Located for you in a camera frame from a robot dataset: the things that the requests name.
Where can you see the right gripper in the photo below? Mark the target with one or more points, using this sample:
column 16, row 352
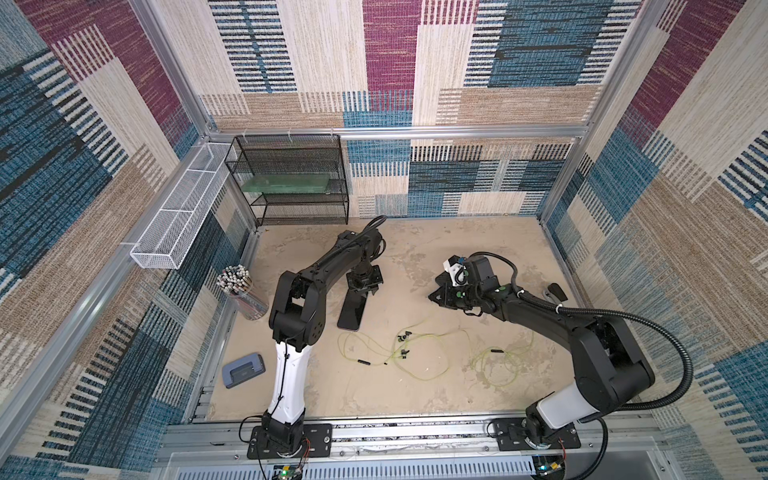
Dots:
column 450, row 294

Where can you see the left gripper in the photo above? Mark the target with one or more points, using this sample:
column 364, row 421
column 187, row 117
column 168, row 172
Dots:
column 356, row 286

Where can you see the purple-edged smartphone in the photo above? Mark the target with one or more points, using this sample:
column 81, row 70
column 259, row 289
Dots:
column 351, row 314

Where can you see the green wired earphones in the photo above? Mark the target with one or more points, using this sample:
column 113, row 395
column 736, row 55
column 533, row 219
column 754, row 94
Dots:
column 500, row 367
column 363, row 349

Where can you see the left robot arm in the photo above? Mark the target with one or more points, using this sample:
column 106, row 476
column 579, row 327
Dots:
column 298, row 319

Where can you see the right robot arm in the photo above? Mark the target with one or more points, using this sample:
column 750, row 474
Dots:
column 609, row 368

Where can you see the green board on shelf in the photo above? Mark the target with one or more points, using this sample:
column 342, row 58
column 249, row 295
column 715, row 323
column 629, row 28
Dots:
column 287, row 184

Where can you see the cup of coloured pencils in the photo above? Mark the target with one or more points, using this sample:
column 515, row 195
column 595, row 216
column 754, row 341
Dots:
column 236, row 283

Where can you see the blue grey stapler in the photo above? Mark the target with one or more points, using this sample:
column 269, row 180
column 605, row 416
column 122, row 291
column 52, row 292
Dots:
column 243, row 369

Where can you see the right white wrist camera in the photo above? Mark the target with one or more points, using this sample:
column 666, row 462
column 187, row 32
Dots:
column 456, row 270

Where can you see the black handled tool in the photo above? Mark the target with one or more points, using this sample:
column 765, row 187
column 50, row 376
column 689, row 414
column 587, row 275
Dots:
column 555, row 294

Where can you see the black wire mesh shelf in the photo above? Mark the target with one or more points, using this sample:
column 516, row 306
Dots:
column 255, row 155

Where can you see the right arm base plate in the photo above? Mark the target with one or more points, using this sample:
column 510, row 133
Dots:
column 521, row 434

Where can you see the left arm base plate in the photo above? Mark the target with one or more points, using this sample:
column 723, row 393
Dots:
column 313, row 439

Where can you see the white wire mesh basket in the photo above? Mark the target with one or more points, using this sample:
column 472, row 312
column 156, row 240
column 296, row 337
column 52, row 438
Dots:
column 166, row 241

